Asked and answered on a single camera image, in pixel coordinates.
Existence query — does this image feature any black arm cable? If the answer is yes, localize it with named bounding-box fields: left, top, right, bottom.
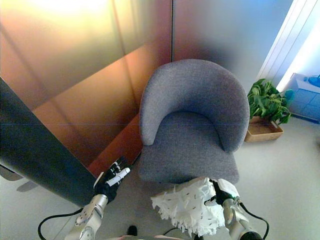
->
left=239, top=201, right=270, bottom=240
left=37, top=208, right=84, bottom=240

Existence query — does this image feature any grey fabric armchair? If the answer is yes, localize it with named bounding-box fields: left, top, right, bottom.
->
left=138, top=59, right=251, bottom=184

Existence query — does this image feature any white fringed cloth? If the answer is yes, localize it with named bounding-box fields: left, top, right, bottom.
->
left=150, top=176, right=226, bottom=238

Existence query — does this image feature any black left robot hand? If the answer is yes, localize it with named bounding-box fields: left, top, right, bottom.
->
left=93, top=155, right=132, bottom=202

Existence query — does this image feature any green potted plant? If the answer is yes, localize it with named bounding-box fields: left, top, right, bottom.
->
left=247, top=78, right=293, bottom=125

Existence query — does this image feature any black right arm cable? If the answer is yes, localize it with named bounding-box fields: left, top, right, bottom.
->
left=239, top=201, right=270, bottom=240

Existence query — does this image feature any dark grey cabinet panel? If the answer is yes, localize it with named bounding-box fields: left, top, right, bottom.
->
left=0, top=76, right=102, bottom=208

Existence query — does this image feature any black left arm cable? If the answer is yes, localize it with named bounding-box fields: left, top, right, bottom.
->
left=37, top=208, right=84, bottom=240

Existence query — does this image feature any wooden planter tray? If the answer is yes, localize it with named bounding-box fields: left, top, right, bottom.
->
left=244, top=115, right=285, bottom=143

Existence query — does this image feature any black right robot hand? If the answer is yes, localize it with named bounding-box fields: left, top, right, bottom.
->
left=204, top=178, right=240, bottom=207

